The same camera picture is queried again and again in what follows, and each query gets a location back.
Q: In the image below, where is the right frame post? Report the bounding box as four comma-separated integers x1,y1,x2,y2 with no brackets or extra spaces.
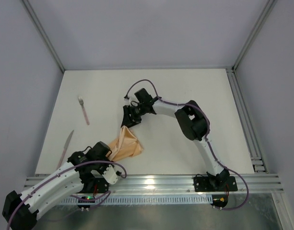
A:
231,0,278,72

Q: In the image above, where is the black controller board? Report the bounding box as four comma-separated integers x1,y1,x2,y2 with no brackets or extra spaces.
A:
77,196,95,211
211,195,228,210

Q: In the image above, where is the frame post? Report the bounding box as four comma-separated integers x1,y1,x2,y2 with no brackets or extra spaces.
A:
231,0,278,72
21,0,66,73

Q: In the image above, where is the aluminium rail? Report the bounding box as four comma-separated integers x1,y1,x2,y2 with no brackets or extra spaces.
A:
226,69,269,174
21,174,284,196

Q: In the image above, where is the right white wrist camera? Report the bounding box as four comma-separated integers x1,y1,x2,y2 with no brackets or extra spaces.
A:
124,96,132,105

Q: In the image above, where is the front aluminium rail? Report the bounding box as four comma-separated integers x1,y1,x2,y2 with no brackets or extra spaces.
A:
21,174,284,196

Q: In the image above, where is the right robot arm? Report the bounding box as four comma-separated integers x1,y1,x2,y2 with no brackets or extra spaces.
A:
121,88,230,190

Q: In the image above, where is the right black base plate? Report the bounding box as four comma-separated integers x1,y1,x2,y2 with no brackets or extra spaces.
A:
193,174,238,192

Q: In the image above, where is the silver fork pink handle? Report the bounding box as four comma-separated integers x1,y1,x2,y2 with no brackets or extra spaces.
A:
78,96,90,126

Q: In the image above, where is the right side aluminium rail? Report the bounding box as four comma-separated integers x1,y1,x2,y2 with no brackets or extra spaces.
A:
226,69,269,174

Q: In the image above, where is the right black controller board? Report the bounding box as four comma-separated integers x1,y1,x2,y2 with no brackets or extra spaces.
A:
211,195,228,210

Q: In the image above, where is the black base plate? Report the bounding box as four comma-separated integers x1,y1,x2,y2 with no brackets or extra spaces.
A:
87,178,109,195
193,174,238,192

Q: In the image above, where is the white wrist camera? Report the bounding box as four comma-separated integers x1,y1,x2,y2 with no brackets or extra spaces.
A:
101,164,119,184
124,96,132,105

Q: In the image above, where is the left frame post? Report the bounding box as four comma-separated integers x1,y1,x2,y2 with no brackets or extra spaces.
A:
21,0,66,73

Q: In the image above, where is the orange cloth napkin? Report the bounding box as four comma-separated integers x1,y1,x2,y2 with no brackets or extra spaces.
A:
106,126,144,161

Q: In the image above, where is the left black controller board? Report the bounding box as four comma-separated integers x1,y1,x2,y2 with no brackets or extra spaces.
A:
77,196,95,211

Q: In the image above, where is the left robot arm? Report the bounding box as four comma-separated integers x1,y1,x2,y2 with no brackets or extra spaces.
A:
2,141,118,230

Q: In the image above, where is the white slotted cable duct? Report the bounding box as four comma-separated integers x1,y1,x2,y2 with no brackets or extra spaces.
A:
58,194,213,206

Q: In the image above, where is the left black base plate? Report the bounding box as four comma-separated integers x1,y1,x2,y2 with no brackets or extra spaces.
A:
87,178,109,195

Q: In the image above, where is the pink handled utensil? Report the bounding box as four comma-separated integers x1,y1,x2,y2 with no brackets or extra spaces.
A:
57,130,74,169

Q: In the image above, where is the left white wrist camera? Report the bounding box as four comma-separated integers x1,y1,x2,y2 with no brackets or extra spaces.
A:
101,164,119,184

